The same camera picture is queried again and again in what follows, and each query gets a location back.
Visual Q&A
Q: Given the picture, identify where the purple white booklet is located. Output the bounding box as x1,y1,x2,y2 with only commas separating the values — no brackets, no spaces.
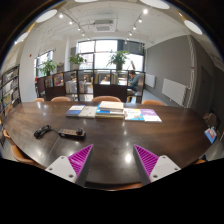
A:
141,109,161,122

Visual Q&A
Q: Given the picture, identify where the green potted plant middle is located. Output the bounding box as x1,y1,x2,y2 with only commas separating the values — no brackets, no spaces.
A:
69,53,87,70

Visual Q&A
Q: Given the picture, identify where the orange chair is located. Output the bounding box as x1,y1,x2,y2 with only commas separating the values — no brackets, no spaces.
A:
142,100,165,106
51,96,71,102
92,96,121,102
3,130,44,169

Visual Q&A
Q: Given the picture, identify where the orange chair back left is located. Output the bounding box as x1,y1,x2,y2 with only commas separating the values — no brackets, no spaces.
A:
51,96,71,102

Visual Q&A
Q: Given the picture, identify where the stack of books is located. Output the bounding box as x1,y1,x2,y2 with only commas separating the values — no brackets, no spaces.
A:
96,101,124,118

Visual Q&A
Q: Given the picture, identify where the green potted plant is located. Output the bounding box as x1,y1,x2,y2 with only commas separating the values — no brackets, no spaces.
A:
107,50,129,70
39,60,58,76
69,53,87,70

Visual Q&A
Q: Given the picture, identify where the coiled black cable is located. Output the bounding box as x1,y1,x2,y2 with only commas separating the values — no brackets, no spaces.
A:
33,124,60,140

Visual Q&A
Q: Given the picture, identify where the orange chair back centre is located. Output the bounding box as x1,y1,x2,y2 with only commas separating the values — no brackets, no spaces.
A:
92,96,121,102

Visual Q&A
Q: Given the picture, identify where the colourful magazine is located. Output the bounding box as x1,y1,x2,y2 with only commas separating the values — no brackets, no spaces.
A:
124,108,144,121

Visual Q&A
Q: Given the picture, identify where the blue booklet on right chair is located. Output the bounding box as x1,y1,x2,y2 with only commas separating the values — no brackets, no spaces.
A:
204,128,217,144

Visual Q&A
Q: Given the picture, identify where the green potted plant left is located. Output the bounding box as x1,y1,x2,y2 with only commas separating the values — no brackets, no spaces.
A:
39,60,58,76

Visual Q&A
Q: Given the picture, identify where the seated person in teal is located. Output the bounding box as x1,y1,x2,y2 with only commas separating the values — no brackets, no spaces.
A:
128,70,139,96

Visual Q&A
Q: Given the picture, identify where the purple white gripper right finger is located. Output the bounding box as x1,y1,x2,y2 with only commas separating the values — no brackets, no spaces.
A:
133,145,180,186

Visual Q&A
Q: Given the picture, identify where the blue book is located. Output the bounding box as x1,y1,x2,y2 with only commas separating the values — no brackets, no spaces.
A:
65,105,84,117

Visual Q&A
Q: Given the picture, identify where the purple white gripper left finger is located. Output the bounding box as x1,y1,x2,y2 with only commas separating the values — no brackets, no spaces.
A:
46,145,93,186

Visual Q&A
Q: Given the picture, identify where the ceiling air conditioner unit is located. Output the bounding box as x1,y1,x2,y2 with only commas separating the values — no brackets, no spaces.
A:
92,19,115,32

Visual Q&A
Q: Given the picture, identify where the dark wooden display shelf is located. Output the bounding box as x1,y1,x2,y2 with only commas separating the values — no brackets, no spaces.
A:
37,69,145,103

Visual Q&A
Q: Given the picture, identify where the white wall radiator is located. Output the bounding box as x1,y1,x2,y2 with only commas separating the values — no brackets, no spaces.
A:
162,79,187,106

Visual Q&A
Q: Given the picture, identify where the black power strip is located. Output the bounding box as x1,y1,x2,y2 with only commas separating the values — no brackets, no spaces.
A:
58,129,86,139

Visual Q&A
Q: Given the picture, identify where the orange chair near left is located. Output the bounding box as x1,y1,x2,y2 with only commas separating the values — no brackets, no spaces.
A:
3,130,44,169

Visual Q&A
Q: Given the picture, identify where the green potted plant right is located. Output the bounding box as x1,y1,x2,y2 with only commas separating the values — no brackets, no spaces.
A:
107,50,129,70

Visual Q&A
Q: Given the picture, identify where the orange chair back right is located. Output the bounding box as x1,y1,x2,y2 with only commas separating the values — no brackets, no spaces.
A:
142,100,165,106

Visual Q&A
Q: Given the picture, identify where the bookshelf at left wall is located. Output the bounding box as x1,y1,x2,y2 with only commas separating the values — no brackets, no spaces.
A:
0,65,21,115

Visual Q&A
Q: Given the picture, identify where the beige book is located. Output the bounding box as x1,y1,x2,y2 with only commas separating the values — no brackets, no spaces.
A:
79,106,97,118

